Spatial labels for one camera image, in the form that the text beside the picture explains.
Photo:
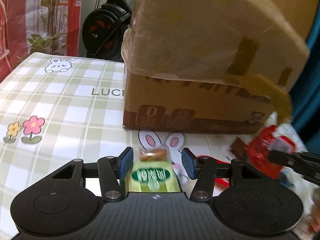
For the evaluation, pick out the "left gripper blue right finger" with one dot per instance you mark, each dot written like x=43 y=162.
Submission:
x=190 y=163

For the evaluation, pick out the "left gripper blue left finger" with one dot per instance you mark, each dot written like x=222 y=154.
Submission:
x=124 y=162

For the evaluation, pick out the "small green snack packet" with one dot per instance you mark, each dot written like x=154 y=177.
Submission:
x=153 y=172

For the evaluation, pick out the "red triangular snack packet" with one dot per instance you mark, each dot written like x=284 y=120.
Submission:
x=259 y=148

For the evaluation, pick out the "person's hand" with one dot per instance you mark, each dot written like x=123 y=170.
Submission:
x=314 y=220

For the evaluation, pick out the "dark red candy packet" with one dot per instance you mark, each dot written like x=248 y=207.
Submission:
x=237 y=150

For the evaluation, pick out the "teal curtain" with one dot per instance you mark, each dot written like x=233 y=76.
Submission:
x=305 y=95

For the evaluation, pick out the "plaid bunny tablecloth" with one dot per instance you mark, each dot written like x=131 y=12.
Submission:
x=82 y=110

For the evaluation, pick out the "cardboard box with plastic liner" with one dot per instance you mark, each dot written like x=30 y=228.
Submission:
x=209 y=66

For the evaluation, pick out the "black exercise bike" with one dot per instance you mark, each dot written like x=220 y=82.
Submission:
x=103 y=29

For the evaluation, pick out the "red printed backdrop cloth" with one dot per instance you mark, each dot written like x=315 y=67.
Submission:
x=44 y=26

